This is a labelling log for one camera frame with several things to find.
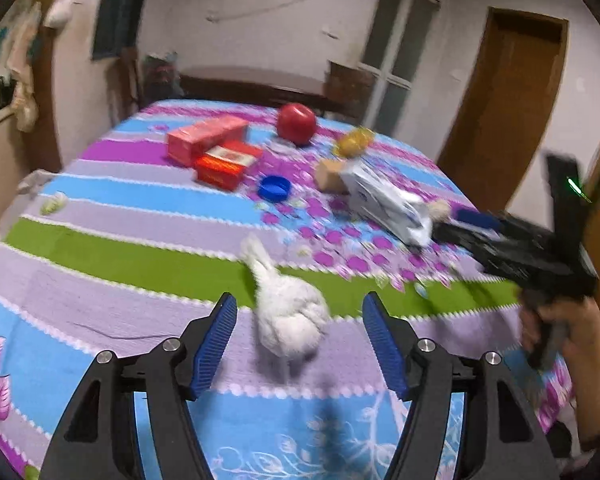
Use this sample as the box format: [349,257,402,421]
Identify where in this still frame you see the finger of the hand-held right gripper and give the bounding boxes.
[431,209,507,249]

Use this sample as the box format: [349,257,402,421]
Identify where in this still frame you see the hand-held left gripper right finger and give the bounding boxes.
[362,292,561,480]

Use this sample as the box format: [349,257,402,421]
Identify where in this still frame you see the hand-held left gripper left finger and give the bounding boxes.
[50,292,238,480]

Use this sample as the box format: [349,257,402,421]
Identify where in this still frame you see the white sock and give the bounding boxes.
[240,234,331,361]

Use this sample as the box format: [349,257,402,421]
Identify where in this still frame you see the silver grey packet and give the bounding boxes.
[340,157,433,248]

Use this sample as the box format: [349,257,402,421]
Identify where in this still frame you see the person's right hand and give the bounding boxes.
[519,296,600,361]

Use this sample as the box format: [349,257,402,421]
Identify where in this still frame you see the floral striped tablecloth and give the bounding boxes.
[0,99,581,480]

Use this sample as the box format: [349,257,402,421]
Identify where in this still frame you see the brown wooden door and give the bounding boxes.
[437,6,570,206]

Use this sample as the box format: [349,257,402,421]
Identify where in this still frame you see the yellow snack packet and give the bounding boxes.
[334,127,375,158]

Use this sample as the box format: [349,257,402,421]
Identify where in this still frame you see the blue bottle cap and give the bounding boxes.
[258,175,293,204]

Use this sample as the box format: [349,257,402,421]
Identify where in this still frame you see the small red box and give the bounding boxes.
[195,141,263,191]

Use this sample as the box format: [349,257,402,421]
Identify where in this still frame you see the glass double door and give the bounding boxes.
[355,0,441,136]

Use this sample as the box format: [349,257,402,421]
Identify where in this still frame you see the red apple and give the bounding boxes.
[277,102,317,147]

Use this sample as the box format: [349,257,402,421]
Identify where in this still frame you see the long red box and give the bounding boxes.
[167,115,249,167]

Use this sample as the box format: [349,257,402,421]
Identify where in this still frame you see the clear plastic bag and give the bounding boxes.
[16,170,56,196]

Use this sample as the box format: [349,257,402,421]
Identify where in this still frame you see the dark wooden dining table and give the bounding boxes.
[177,67,341,118]

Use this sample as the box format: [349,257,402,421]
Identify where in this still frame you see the dark patterned bag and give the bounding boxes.
[142,52,186,103]

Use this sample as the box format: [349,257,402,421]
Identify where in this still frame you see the kitchen counter cabinet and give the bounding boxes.
[0,107,31,266]

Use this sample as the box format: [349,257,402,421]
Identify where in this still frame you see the hanging beige bag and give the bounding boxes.
[11,77,41,133]

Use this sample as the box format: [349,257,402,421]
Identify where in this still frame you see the dark window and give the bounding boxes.
[91,0,153,61]

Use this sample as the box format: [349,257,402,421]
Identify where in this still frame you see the hanging pink cloth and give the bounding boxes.
[7,2,43,91]

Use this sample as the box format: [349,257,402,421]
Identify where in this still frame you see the hanging white plastic bag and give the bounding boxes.
[42,0,76,28]

